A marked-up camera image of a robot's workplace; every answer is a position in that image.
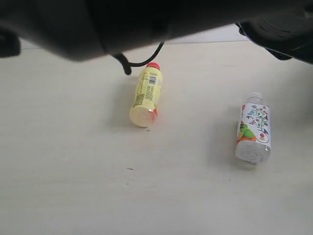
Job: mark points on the yellow bottle red cap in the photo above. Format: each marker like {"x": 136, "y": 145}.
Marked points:
{"x": 143, "y": 112}

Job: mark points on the clear bottle floral label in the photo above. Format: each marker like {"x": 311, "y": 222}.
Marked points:
{"x": 253, "y": 131}

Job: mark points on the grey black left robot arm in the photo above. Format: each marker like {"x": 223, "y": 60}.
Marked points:
{"x": 79, "y": 30}

